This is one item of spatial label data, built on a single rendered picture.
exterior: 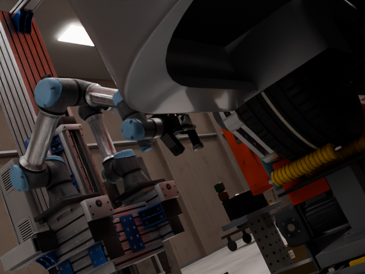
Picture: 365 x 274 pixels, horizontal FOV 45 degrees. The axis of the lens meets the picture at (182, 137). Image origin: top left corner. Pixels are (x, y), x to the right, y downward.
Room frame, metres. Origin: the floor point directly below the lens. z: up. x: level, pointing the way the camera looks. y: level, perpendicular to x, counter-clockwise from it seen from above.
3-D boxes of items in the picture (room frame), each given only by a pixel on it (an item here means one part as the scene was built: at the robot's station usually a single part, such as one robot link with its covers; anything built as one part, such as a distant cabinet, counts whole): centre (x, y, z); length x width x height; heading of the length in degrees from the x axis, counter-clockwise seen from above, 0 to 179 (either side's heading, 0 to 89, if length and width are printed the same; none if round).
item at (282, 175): (1.57, -0.34, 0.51); 0.29 x 0.06 x 0.06; 55
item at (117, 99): (1.49, 0.12, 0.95); 0.11 x 0.08 x 0.11; 144
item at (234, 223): (2.54, -0.18, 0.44); 0.43 x 0.17 x 0.03; 145
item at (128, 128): (1.47, 0.13, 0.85); 0.11 x 0.08 x 0.09; 146
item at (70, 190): (1.98, 0.61, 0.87); 0.15 x 0.15 x 0.10
